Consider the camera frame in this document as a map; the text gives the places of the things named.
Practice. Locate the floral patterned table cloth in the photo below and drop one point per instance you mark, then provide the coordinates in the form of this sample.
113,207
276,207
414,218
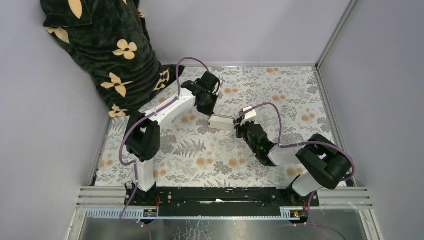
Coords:
290,110

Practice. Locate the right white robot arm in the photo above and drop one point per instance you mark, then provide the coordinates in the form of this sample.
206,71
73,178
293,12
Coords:
325,163

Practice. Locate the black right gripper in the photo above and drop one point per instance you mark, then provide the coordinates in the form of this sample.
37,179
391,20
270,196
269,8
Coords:
239,126

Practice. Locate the white cardboard paper box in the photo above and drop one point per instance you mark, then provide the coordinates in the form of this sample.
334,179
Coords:
221,122

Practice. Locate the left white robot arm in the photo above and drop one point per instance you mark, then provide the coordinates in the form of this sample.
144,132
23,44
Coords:
142,136

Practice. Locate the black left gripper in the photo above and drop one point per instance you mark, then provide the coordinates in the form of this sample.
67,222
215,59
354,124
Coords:
209,110

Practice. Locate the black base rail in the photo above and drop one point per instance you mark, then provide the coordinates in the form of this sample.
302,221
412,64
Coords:
176,196

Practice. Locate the black floral plush blanket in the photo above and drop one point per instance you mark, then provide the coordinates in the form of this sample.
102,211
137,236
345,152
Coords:
109,40

